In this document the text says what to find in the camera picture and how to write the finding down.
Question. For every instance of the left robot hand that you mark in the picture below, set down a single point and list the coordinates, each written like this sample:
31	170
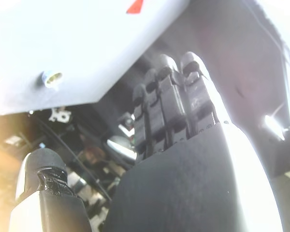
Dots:
183	183

